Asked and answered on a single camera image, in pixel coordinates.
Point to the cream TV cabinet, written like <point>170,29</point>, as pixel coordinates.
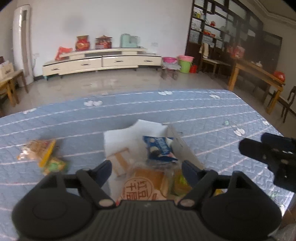
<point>101,59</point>

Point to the orange striped snack packet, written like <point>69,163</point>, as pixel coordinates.
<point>121,161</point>

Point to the dark wooden chair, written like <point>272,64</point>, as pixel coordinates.
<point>8,84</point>

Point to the green bucket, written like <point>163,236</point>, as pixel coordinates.
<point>185,63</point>

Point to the red bean bread packet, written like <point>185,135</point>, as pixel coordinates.
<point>146,184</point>

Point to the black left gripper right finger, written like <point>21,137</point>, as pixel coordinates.
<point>232,207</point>

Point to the dark display shelf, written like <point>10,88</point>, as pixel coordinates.
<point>218,28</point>

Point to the wooden side table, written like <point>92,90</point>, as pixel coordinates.
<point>257,75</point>

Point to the blue quilted table cover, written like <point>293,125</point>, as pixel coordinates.
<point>210,122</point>

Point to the red gift box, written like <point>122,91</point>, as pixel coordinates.
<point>103,42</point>

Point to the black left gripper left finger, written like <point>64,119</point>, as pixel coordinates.
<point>61,205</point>

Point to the red plastic bag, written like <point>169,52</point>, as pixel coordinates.
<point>62,50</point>

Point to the yellow-edged cracker packet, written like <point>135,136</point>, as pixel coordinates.
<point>38,150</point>

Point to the mint green appliance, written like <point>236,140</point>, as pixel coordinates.
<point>129,41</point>

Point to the green snack box packet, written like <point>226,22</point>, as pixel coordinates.
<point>54,165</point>

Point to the small wooden stool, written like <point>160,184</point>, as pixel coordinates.
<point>172,68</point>

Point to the red round jar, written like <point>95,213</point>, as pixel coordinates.
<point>82,43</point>

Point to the white standing air conditioner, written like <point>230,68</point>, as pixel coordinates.
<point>22,42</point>

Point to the blue cookie packet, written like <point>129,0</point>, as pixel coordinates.
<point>160,149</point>

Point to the yellow snack bag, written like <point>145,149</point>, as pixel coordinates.
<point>180,186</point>

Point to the white paper bag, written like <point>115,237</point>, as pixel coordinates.
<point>6,68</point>

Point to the pink basin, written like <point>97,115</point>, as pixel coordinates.
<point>170,60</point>

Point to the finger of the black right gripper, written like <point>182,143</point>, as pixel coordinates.
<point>278,142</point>
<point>280,163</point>

